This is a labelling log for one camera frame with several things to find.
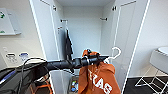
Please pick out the white clothes hanger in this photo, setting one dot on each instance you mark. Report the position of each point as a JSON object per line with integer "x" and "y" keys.
{"x": 116, "y": 53}

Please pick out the orange printed hoodie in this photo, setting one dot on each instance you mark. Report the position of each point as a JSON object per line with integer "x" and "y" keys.
{"x": 98, "y": 80}

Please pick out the white wardrobe door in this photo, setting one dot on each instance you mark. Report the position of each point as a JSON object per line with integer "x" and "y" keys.
{"x": 128, "y": 36}
{"x": 45, "y": 33}

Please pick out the black hanging garment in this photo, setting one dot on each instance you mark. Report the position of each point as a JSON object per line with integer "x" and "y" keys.
{"x": 68, "y": 46}

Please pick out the white wardrobe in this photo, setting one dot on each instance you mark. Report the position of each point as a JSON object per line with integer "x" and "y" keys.
{"x": 83, "y": 36}

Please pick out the pale blue white bundle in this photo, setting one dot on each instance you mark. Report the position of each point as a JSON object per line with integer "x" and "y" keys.
{"x": 75, "y": 88}

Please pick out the orange white warning label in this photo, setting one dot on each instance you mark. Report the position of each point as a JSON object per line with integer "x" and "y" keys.
{"x": 60, "y": 29}

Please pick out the dark clothes rod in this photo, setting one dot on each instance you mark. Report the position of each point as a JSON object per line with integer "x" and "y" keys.
{"x": 63, "y": 20}

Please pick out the small dark door hinge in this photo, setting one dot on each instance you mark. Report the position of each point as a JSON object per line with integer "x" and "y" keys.
{"x": 54, "y": 8}
{"x": 114, "y": 8}

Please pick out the blue plastic object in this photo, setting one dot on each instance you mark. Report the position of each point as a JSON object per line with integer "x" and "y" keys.
{"x": 4, "y": 78}

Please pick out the orange frame stand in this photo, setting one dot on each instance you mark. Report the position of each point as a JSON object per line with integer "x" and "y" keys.
{"x": 45, "y": 89}

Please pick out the blue wall sticker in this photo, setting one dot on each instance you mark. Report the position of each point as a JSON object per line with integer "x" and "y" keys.
{"x": 24, "y": 56}

